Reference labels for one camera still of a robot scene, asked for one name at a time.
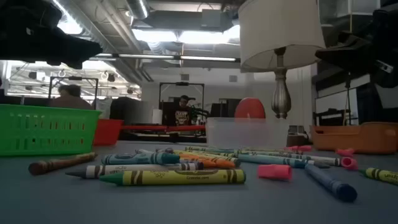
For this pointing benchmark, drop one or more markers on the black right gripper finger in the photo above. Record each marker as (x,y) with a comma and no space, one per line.
(351,53)

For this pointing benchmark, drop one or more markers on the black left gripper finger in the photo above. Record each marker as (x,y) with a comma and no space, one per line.
(46,46)

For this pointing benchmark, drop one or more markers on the brown crayon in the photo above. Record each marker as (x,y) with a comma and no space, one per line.
(62,162)

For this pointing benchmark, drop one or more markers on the blue-violet crayon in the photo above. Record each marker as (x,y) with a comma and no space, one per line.
(186,161)
(329,183)

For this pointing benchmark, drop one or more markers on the thin black stand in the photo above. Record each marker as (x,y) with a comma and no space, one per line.
(348,93)

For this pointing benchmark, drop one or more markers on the person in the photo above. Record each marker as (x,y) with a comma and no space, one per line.
(183,116)
(70,91)

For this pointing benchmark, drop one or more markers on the white board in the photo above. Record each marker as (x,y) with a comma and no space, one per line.
(334,101)

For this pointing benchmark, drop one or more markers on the tan round object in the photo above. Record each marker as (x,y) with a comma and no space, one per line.
(71,102)

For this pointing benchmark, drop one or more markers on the green plastic basket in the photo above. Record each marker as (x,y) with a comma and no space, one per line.
(46,109)

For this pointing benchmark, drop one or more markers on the black low bench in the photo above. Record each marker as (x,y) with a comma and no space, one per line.
(326,112)

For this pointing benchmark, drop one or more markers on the white shade table lamp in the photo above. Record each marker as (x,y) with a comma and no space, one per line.
(280,31)

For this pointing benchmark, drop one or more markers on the white cloth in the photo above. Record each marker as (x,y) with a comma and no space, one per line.
(102,107)

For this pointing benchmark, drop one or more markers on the orange plastic bin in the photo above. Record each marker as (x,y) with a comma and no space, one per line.
(357,140)

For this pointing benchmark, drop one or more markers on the small grey device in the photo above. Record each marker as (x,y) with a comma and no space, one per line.
(295,137)

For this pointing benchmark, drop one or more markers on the red plastic basket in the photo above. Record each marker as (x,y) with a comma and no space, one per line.
(107,132)

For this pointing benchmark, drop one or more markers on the dark grey bulky object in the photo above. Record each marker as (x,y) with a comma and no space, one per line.
(130,112)

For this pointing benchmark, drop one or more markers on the red round object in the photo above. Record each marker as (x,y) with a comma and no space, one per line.
(248,109)

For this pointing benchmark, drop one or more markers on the white paper roll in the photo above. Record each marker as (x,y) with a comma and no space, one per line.
(157,116)

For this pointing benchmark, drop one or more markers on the clear plastic bin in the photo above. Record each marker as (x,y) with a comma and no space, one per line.
(245,133)

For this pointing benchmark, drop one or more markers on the red horizontal bar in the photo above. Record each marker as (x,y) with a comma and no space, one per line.
(155,127)

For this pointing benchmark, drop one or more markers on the black cabinet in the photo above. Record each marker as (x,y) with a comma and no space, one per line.
(222,109)

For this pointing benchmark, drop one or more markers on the long ceiling light fixture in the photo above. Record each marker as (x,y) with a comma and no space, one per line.
(202,58)

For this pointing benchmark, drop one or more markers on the orange crayon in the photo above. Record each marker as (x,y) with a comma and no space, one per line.
(214,161)

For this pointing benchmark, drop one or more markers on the black frame stand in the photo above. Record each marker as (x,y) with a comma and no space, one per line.
(182,83)
(73,78)

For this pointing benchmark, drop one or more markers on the silver ventilation duct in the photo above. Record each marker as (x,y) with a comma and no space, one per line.
(138,7)

